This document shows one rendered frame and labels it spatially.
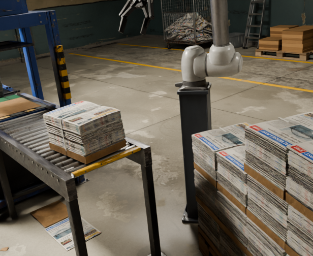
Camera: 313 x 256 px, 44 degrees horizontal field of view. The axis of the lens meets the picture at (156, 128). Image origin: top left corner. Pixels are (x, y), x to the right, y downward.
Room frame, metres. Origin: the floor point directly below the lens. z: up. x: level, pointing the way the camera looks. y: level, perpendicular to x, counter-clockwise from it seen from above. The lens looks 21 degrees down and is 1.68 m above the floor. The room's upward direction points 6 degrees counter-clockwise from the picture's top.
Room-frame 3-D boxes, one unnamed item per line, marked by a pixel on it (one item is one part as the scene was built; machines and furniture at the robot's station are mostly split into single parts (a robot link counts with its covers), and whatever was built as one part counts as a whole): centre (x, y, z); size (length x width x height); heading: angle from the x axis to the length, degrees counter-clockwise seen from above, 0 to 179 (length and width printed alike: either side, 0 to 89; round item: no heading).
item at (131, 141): (2.56, 0.47, 0.74); 1.34 x 0.05 x 0.12; 38
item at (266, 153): (1.49, -0.61, 0.95); 0.38 x 0.29 x 0.23; 108
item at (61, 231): (2.44, 0.70, 0.00); 0.37 x 0.29 x 0.01; 38
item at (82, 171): (1.88, 0.28, 0.81); 0.43 x 0.03 x 0.02; 128
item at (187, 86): (2.52, -0.26, 1.03); 0.22 x 0.18 x 0.06; 74
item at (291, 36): (8.10, -2.99, 0.28); 1.20 x 0.83 x 0.57; 38
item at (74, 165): (2.00, 0.36, 0.78); 0.47 x 0.05 x 0.05; 128
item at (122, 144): (2.02, 0.34, 0.83); 0.29 x 0.16 x 0.04; 133
